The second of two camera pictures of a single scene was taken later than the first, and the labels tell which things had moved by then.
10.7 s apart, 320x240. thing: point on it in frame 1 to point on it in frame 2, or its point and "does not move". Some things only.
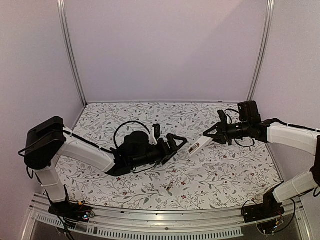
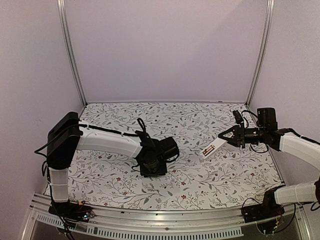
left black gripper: x=168 y=154 to x=162 y=171
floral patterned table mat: x=223 y=176 does not move
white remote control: x=202 y=142 to x=212 y=147
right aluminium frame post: x=264 y=51 does not move
